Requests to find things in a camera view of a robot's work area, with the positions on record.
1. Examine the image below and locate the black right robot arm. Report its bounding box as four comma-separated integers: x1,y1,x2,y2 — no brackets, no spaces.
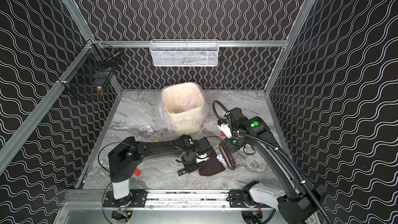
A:
218,108,332,224

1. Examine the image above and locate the clear plastic bin liner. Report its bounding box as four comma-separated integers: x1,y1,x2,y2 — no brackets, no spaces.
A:
156,81,209,136

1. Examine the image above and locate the red paper scrap left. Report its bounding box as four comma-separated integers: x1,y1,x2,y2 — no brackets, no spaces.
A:
134,169,142,177

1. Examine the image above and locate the small brass bell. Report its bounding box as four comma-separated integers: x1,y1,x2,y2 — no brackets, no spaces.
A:
96,86,104,97

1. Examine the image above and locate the white wire wall basket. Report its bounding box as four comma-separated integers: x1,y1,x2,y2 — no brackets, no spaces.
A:
149,39,219,67

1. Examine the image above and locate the black wire wall basket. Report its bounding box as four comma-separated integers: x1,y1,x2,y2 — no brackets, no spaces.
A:
63,43,121,102

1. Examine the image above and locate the black corrugated cable conduit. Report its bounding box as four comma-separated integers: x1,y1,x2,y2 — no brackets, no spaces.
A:
212,100,332,224

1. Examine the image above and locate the pink white scrap near bin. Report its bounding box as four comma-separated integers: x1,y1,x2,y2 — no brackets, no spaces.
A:
145,125,155,134

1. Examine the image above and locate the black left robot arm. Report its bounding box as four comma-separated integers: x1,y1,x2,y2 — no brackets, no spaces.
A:
108,135,214,200

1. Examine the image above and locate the brown cartoon-face hand broom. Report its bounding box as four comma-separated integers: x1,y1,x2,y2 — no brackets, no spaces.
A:
220,141,236,171

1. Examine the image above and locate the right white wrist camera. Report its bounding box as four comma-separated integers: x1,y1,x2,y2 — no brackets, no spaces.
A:
218,123,232,139

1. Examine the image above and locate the brown plastic dustpan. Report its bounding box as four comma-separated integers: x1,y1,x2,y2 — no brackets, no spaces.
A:
178,152,226,177

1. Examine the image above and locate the clear blue wrapper right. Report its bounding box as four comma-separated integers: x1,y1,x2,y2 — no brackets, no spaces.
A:
217,155,226,166

